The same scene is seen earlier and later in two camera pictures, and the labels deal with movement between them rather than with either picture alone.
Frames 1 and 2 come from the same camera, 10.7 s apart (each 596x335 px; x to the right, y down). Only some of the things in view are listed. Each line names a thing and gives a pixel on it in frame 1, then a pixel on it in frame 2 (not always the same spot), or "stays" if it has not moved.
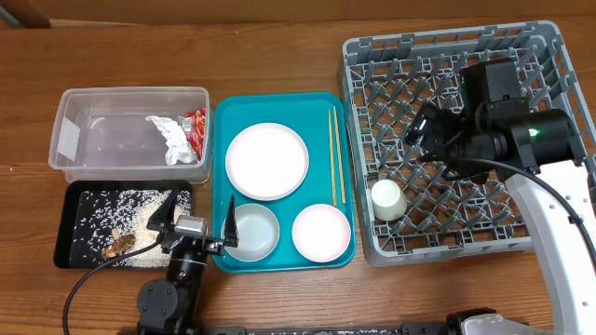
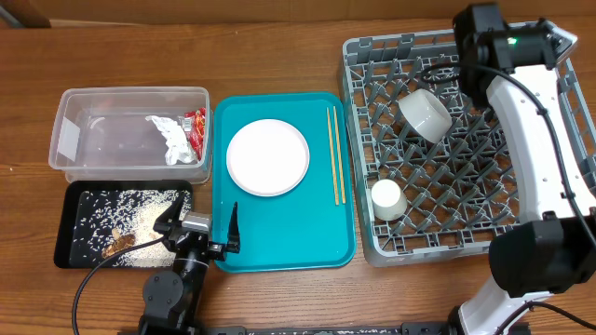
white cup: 388,201 stays
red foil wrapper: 195,125 stays
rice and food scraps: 108,222 stays
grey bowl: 257,230 to 425,115
